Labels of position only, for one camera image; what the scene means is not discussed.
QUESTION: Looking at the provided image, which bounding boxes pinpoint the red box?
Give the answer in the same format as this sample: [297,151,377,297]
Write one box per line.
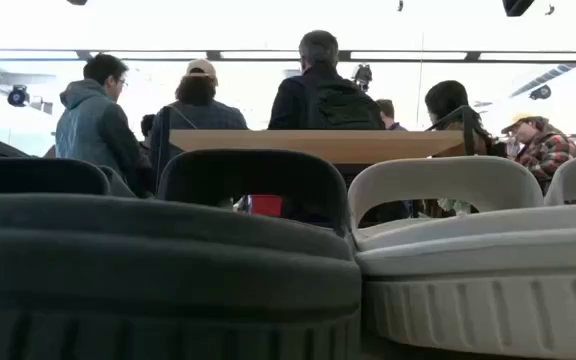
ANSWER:
[250,194,284,217]

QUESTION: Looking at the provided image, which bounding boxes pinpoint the black ceiling spotlight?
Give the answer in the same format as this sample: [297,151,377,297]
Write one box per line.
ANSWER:
[528,84,553,101]
[6,84,30,109]

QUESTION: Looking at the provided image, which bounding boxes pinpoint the black camera on stand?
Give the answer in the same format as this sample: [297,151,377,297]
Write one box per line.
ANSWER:
[351,63,373,92]

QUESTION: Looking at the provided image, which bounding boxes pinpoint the person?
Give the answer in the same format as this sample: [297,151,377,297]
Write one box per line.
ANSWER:
[55,53,155,199]
[375,98,409,132]
[500,113,576,196]
[140,113,157,151]
[267,29,385,132]
[148,58,249,174]
[423,79,499,157]

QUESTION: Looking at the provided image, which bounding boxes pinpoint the black backpack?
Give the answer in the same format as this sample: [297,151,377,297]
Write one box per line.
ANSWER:
[307,79,384,131]

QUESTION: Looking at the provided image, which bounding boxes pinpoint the wooden shelf with black frame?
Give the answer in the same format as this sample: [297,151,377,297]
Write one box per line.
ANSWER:
[155,104,477,221]

